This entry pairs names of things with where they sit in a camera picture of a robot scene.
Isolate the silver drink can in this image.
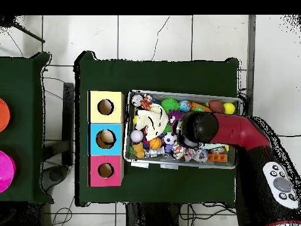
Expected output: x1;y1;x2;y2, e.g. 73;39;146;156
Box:
131;94;144;107

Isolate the orange disc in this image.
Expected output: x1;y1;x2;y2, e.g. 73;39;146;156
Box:
0;98;11;134

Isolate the yellow ball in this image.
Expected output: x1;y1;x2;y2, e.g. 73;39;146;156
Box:
223;102;236;115

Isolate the orange bear plush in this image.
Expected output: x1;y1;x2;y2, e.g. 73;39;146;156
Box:
131;143;148;159

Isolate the clear mesh bin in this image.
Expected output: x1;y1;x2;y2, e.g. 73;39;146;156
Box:
123;89;243;170

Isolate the pale yellow cloth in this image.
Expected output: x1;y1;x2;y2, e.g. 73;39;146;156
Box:
133;103;169;141

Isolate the dark green side table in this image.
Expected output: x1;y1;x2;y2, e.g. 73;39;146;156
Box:
0;51;52;204

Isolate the brown toy football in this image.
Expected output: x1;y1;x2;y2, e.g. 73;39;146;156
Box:
209;99;226;114

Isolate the dark green table cloth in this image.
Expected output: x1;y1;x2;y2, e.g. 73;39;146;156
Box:
74;51;240;208

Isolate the small soccer ball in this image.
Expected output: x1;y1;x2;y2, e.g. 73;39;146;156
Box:
163;131;177;146

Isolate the pink disc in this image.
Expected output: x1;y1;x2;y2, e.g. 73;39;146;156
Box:
0;150;17;194

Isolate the small globe print ball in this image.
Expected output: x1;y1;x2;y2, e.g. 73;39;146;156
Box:
180;99;193;113

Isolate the small orange basketball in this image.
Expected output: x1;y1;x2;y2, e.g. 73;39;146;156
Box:
149;136;163;151

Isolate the white ball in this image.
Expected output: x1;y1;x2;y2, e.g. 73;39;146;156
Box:
130;129;144;144

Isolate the large green spiky ball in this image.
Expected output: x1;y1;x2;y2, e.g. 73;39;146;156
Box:
160;97;182;114

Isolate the black tripod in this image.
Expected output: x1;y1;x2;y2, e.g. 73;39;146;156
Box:
0;16;46;44

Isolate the black cable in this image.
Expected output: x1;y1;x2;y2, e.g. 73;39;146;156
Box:
275;132;301;139

